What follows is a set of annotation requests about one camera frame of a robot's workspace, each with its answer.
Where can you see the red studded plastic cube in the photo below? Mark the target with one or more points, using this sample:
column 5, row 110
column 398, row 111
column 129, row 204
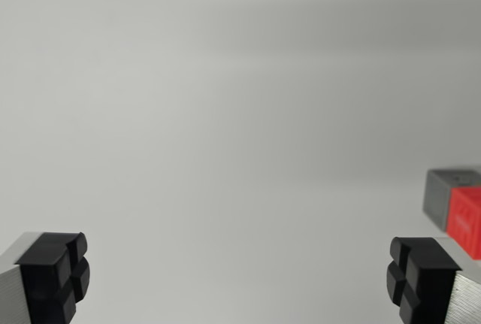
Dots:
column 466, row 218

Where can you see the black-padded silver gripper left finger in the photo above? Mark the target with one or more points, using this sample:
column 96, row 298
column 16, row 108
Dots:
column 41, row 279

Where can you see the black-padded silver gripper right finger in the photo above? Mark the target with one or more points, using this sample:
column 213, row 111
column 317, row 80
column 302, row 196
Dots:
column 424, row 282

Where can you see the grey plastic cube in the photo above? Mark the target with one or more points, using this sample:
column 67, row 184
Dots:
column 437, row 196

